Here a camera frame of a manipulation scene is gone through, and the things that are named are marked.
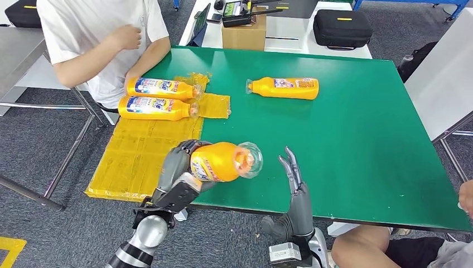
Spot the white table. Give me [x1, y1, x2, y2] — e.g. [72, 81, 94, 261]
[178, 0, 373, 60]
[404, 8, 473, 182]

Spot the dark tablet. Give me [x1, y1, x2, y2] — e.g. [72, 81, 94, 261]
[186, 3, 212, 47]

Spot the yellow taped plastic sheet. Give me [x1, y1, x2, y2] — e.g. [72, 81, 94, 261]
[84, 73, 231, 203]

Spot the blue metal frame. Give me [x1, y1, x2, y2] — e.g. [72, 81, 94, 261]
[353, 0, 473, 23]

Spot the black bag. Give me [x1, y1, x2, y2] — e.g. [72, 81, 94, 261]
[4, 0, 42, 29]

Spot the black backpack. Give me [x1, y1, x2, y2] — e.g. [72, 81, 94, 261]
[397, 41, 441, 84]

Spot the person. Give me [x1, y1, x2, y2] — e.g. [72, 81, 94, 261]
[330, 226, 473, 268]
[36, 0, 171, 111]

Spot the grey metal table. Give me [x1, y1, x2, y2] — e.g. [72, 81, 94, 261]
[0, 26, 106, 212]

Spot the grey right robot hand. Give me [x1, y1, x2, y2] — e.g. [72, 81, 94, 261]
[260, 145, 316, 244]

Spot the yellow floor tape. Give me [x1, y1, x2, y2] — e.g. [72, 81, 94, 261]
[0, 236, 27, 268]

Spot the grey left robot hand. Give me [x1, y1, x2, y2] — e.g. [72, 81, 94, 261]
[152, 139, 213, 202]

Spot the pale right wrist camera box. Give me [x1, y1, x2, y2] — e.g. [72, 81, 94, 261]
[268, 242, 313, 268]

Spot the black zip carrying case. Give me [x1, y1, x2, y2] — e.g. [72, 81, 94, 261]
[313, 9, 373, 51]

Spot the black remote controller with screen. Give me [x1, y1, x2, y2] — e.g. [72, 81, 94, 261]
[221, 0, 284, 28]

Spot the brown cardboard box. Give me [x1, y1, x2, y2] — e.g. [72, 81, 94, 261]
[221, 7, 268, 52]

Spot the person's right hand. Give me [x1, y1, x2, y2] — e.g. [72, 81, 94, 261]
[458, 180, 473, 219]
[110, 23, 143, 51]

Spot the dark grey laptop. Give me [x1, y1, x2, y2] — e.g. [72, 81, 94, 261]
[258, 0, 321, 20]

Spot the orange detergent bottle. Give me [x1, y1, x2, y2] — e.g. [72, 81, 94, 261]
[126, 76, 203, 101]
[118, 95, 200, 122]
[189, 141, 264, 183]
[245, 76, 320, 101]

